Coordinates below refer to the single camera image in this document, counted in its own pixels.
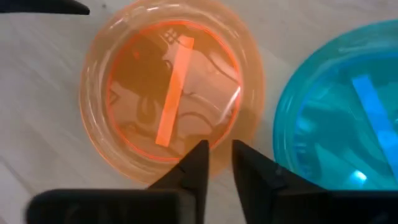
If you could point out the small clear orange plate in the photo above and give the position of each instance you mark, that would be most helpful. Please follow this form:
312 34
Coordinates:
130 93

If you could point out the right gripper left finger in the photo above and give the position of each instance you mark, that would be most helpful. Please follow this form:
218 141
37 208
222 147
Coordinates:
194 180

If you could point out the small clear blue plate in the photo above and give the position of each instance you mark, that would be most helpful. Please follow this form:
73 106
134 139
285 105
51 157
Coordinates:
335 109

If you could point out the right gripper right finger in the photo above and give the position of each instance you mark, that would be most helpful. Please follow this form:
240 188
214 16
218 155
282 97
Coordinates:
258 180

